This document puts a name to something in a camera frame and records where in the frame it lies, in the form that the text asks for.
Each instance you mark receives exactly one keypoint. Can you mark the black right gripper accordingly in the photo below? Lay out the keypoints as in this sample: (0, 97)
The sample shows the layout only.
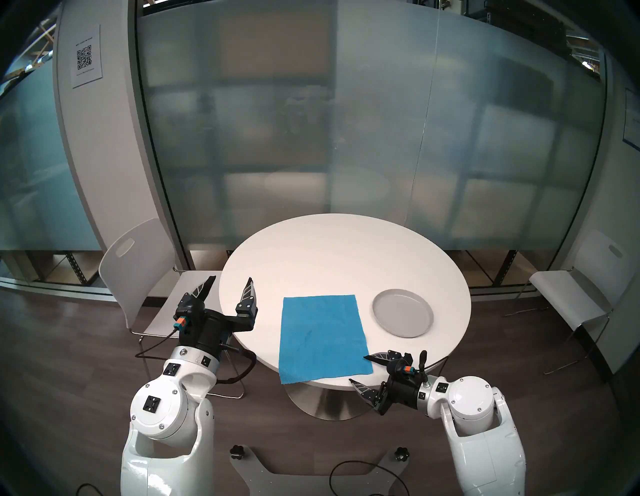
(402, 392)

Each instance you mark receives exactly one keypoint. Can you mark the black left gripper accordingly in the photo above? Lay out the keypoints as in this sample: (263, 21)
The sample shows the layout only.
(210, 332)

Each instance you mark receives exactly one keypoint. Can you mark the blue cloth napkin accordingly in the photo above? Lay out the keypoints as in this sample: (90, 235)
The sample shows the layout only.
(320, 340)

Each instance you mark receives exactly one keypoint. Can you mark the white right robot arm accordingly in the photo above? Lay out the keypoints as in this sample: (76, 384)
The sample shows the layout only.
(480, 440)

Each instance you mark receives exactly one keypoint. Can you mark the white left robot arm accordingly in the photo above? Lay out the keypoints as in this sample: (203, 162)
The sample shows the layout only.
(160, 405)

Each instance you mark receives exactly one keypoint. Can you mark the grey round plate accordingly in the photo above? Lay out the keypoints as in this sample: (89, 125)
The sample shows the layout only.
(402, 312)

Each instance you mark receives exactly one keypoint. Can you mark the black star knob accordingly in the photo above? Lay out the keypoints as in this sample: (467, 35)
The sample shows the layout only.
(236, 451)
(400, 454)

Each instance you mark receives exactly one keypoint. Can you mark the white plastic chair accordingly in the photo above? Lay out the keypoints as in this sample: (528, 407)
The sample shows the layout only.
(140, 255)
(565, 295)

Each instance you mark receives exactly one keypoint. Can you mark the black shelving upright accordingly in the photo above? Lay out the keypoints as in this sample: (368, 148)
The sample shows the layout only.
(75, 270)
(506, 270)

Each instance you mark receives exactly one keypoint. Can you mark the white QR code sign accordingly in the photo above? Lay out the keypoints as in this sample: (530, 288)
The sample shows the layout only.
(86, 57)

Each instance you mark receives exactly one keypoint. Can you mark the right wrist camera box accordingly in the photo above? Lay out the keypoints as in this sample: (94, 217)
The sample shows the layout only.
(406, 370)

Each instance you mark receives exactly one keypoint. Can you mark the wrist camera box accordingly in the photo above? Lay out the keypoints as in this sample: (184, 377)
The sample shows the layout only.
(181, 322)
(406, 370)

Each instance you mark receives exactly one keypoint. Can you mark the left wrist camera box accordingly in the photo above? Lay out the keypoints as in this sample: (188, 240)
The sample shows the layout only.
(181, 322)

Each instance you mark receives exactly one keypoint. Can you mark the steel table pedestal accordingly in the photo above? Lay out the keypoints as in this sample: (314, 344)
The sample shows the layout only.
(325, 405)

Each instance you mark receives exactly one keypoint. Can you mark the grey metal robot base plate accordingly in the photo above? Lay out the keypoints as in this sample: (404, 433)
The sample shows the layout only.
(249, 470)

